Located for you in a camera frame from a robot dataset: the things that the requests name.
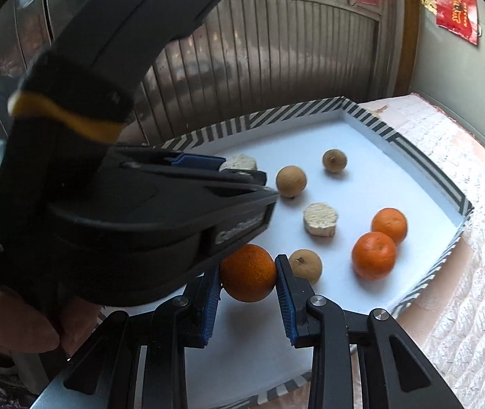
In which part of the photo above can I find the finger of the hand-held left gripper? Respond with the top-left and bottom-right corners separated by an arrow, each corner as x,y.
119,166 -> 280,219
117,148 -> 227,172

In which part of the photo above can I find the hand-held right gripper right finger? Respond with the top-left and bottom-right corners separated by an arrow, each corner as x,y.
275,254 -> 465,409

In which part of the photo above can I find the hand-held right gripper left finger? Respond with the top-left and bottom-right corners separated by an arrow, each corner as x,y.
29,264 -> 222,409

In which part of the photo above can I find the pale brown longan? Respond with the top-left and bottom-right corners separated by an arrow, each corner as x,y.
289,249 -> 323,284

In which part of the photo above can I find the orange tangerine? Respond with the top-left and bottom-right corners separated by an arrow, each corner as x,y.
220,244 -> 278,302
371,208 -> 409,243
352,232 -> 397,281

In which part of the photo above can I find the large brown longan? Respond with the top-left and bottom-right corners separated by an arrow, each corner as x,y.
276,166 -> 307,198

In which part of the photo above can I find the small dark longan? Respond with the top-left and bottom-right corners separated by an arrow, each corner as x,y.
323,149 -> 347,173

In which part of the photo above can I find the striped rim white box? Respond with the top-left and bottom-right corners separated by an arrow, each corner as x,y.
153,97 -> 474,403

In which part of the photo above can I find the person's left hand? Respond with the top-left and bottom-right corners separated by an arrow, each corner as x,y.
0,286 -> 104,356

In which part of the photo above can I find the wooden slatted panel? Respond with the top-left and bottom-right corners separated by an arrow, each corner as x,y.
0,0 -> 382,150

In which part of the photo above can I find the red gold wall decoration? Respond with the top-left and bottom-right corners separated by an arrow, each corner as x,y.
422,0 -> 480,45

